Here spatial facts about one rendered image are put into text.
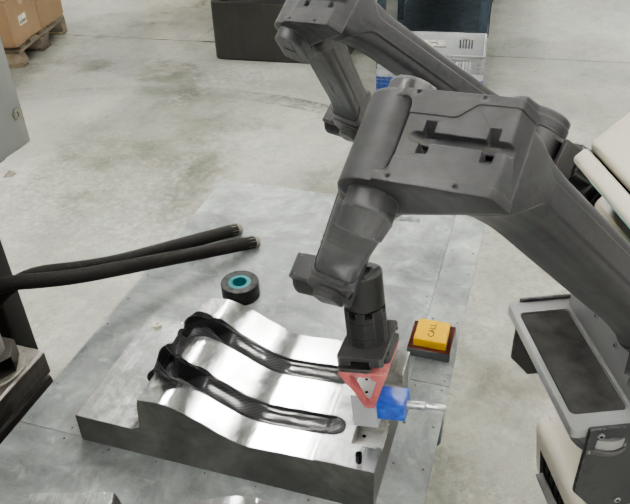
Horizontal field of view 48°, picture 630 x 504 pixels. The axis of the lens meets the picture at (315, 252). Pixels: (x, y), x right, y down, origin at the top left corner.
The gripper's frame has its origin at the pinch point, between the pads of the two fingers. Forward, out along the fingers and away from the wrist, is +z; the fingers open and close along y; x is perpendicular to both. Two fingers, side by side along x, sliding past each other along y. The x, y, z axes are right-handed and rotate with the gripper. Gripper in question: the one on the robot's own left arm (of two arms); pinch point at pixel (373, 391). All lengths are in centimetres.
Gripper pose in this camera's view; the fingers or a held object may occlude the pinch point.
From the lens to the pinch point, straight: 104.7
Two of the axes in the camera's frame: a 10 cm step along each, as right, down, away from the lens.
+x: 9.5, 0.2, -3.2
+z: 1.2, 9.0, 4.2
